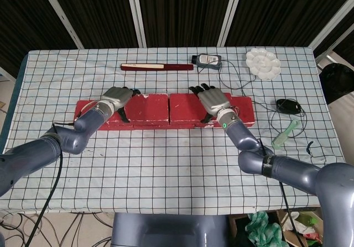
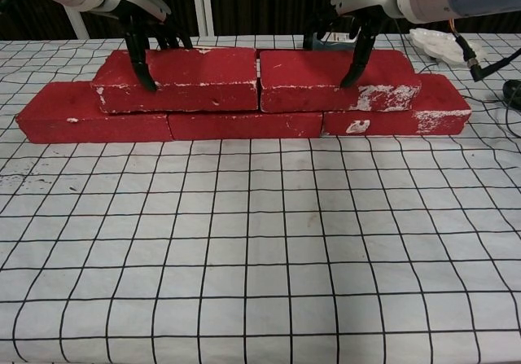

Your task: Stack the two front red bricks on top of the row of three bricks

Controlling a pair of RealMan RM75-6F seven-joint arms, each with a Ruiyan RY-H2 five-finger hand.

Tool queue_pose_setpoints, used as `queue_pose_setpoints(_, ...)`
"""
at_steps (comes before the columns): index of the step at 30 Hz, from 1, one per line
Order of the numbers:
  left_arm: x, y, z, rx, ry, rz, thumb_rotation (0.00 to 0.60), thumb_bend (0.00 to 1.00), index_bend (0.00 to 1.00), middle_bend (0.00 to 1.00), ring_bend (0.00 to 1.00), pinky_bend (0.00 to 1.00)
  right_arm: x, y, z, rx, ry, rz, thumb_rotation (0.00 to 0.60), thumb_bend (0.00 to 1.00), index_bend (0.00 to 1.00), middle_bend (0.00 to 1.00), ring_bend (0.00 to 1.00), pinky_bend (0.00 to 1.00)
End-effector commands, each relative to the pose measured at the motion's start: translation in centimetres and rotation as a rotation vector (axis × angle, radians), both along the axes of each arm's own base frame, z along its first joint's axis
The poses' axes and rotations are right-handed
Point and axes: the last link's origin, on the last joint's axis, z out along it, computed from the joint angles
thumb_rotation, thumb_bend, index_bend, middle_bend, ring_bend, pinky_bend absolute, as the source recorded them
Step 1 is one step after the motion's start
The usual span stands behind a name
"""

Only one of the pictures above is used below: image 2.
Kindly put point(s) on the red brick chipped white edge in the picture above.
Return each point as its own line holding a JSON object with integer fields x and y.
{"x": 195, "y": 75}

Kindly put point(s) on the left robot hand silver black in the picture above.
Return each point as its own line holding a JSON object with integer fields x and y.
{"x": 138, "y": 1}

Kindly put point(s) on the red brick with white sticker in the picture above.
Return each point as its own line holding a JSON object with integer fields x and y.
{"x": 439, "y": 95}

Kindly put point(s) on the white flower paint palette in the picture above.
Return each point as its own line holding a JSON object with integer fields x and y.
{"x": 439, "y": 46}

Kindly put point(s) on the red brick white scuffed corner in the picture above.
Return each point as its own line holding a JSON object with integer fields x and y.
{"x": 309, "y": 75}

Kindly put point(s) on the red foam brick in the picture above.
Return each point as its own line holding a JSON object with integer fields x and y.
{"x": 244, "y": 125}
{"x": 73, "y": 115}

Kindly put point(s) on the black computer mouse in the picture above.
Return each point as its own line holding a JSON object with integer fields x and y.
{"x": 513, "y": 91}

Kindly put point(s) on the white black grid tablecloth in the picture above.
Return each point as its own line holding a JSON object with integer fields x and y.
{"x": 260, "y": 258}

